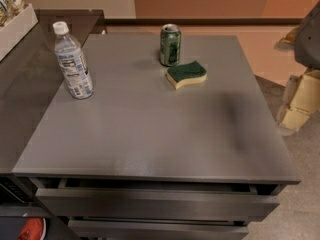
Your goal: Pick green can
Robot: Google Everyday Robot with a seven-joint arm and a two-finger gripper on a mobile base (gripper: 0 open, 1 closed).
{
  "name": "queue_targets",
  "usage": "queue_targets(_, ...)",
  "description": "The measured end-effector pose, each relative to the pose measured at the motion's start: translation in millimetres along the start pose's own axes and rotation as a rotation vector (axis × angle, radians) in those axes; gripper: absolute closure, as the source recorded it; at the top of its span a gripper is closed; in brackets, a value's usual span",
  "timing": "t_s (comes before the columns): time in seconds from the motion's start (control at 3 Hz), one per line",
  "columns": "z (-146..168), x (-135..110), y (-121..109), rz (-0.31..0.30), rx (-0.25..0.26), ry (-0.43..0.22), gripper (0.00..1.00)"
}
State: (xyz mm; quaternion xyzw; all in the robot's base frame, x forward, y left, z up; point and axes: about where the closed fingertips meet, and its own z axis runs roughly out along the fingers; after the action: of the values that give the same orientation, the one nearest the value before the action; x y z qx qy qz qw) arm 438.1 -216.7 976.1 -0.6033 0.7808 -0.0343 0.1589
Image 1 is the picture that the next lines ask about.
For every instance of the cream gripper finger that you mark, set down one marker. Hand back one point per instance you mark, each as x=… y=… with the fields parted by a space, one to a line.
x=307 y=94
x=289 y=121

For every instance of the green soda can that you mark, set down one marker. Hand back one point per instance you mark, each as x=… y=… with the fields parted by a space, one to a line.
x=170 y=40

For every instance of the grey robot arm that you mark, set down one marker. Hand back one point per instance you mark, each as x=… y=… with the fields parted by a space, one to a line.
x=305 y=40

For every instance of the green and yellow sponge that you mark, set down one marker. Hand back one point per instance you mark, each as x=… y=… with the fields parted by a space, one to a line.
x=187 y=74

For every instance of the clear plastic water bottle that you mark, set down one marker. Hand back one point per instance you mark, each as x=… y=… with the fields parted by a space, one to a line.
x=72 y=62

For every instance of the lower grey drawer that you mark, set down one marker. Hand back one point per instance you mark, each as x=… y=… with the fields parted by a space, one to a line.
x=155 y=231

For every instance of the grey drawer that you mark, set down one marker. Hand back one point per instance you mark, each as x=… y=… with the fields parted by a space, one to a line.
x=158 y=205
x=155 y=231

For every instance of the upper grey drawer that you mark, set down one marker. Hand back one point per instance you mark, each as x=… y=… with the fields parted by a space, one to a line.
x=158 y=205

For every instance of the red object on shelf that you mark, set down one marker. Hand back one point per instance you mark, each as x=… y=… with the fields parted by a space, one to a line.
x=33 y=229

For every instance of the packaged snacks in box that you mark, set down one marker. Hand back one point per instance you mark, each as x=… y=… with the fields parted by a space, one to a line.
x=9 y=9

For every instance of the white snack box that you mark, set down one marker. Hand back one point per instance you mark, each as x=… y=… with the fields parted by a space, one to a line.
x=16 y=30

